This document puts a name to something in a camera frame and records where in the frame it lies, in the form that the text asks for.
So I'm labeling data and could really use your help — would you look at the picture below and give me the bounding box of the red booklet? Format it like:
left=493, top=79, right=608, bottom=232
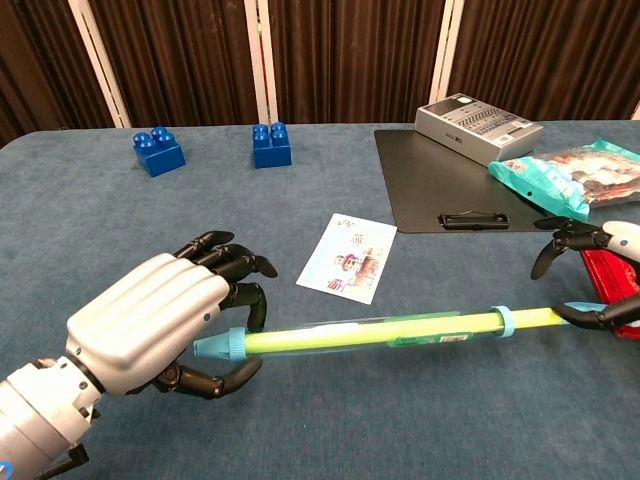
left=579, top=248, right=640, bottom=341

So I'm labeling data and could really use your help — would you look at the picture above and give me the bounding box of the large yellow blue syringe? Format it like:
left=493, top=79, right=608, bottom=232
left=192, top=301, right=609, bottom=362

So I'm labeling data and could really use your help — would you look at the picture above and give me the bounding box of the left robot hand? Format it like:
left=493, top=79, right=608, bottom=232
left=64, top=230, right=279, bottom=400

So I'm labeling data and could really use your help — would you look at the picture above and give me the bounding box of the white picture card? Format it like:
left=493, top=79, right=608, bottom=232
left=295, top=212, right=398, bottom=305

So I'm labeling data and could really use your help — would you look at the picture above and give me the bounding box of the blue felt table cover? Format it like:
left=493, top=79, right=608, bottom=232
left=0, top=119, right=640, bottom=480

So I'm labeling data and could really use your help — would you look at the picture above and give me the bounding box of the dark brown curtain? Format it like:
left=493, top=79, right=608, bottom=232
left=448, top=0, right=640, bottom=122
left=0, top=0, right=117, bottom=149
left=263, top=0, right=447, bottom=125
left=88, top=0, right=262, bottom=129

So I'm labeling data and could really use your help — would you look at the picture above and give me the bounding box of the grey printed cardboard box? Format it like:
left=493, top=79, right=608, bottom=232
left=414, top=92, right=545, bottom=165

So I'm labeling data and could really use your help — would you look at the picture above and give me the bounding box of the black clipboard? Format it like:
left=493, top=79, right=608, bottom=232
left=373, top=128, right=556, bottom=234

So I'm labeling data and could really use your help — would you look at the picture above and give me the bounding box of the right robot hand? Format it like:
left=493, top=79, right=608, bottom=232
left=530, top=215, right=640, bottom=332

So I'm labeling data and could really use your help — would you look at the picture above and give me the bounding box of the teal snack packet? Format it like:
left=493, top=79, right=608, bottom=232
left=487, top=137, right=640, bottom=219

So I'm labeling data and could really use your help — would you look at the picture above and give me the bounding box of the white partition post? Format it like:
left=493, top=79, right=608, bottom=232
left=428, top=0, right=469, bottom=107
left=67, top=0, right=132, bottom=129
left=243, top=0, right=280, bottom=125

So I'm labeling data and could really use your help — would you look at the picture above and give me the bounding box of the blue toy building brick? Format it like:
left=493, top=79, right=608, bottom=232
left=132, top=125, right=187, bottom=178
left=252, top=121, right=293, bottom=170

